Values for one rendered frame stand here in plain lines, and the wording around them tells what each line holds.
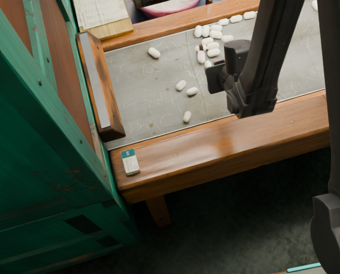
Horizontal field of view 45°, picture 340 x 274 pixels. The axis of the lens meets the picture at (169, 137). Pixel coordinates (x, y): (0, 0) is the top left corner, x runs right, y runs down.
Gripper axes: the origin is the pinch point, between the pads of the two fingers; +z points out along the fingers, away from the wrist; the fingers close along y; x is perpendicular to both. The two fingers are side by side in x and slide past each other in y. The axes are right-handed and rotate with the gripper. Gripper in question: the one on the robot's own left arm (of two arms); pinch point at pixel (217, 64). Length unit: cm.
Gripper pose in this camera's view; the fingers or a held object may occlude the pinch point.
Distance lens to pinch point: 103.9
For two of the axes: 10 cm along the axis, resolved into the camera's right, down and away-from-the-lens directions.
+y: -9.6, 2.7, -0.6
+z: -1.8, -4.5, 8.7
